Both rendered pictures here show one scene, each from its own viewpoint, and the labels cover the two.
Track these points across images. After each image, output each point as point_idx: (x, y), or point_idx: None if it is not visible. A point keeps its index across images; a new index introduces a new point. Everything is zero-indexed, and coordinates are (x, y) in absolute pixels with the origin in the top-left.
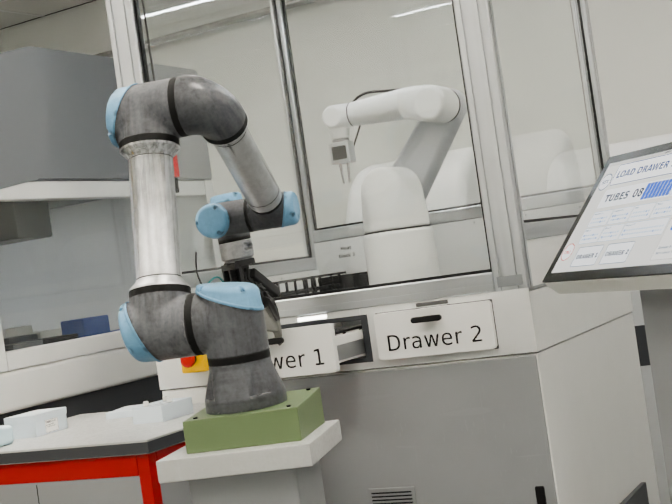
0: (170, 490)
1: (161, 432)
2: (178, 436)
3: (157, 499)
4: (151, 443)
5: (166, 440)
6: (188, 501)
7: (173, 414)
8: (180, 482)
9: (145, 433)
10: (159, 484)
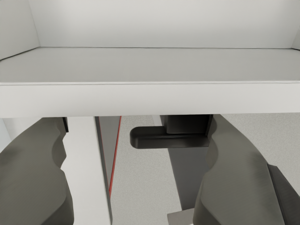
0: (109, 169)
1: (96, 208)
2: (107, 193)
3: (112, 181)
4: (111, 222)
5: (109, 206)
6: (109, 143)
7: (1, 128)
8: (107, 160)
9: (74, 207)
10: (110, 185)
